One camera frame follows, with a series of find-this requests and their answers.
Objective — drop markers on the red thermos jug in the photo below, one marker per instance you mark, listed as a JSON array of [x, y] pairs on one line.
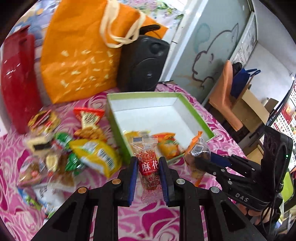
[[18, 79]]

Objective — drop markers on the clear orange-tipped snack packet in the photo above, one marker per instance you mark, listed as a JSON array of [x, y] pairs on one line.
[[197, 150]]

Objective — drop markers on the yellow red ring snack packet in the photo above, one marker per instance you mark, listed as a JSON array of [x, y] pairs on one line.
[[44, 122]]

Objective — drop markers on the blue paper bag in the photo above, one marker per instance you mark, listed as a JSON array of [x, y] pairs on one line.
[[241, 79]]

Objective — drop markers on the clear cake sandwich packet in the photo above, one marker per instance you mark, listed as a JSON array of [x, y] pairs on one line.
[[39, 144]]

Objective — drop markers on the clear brown pastry packet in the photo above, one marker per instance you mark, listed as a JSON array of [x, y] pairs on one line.
[[32, 172]]

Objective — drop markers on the orange fabric tote bag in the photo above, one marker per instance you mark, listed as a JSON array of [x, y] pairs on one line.
[[82, 47]]

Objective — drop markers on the blue green candy packet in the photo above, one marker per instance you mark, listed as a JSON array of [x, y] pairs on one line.
[[29, 197]]

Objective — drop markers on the pink rose tablecloth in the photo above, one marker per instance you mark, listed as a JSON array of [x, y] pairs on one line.
[[140, 221]]

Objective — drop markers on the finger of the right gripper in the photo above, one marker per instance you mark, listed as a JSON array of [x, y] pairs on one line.
[[222, 174], [219, 159]]

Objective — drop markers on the orange cloth on chair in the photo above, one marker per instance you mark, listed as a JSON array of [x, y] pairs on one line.
[[220, 97]]

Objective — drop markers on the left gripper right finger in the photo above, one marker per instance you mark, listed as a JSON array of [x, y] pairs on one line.
[[204, 213]]

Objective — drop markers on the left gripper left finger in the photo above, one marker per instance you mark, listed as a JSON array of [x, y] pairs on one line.
[[92, 213]]

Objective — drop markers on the orange snack packet in box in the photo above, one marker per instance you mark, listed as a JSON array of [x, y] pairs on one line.
[[168, 146]]

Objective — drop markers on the white cartoon snack bag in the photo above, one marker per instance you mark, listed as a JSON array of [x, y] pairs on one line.
[[50, 198]]

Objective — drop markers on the green candy wrapper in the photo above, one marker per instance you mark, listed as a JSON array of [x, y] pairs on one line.
[[62, 142]]

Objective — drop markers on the red triangle chip packet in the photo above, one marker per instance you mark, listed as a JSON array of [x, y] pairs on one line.
[[89, 118]]

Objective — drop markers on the black speaker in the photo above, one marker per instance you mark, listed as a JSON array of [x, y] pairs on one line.
[[142, 62]]

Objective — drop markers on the yellow snack bag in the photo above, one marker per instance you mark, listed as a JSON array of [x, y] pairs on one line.
[[96, 154]]

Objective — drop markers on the green white cardboard box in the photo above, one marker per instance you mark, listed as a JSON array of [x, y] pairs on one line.
[[156, 112]]

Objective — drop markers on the clear red mahua snack packet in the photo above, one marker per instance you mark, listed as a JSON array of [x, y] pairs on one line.
[[145, 150]]

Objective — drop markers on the tan cardboard box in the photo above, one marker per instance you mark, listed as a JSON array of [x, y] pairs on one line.
[[251, 112]]

